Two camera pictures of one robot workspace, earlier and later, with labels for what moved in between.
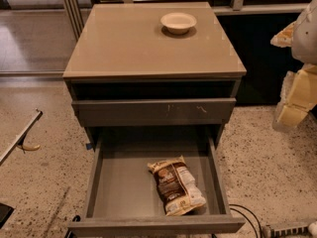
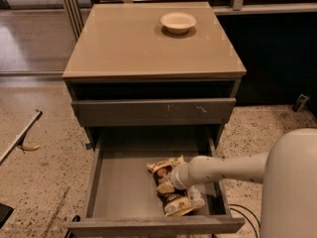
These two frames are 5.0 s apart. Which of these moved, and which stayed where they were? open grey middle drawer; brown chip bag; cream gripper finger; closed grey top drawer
Moved: cream gripper finger
Stayed: closed grey top drawer; open grey middle drawer; brown chip bag
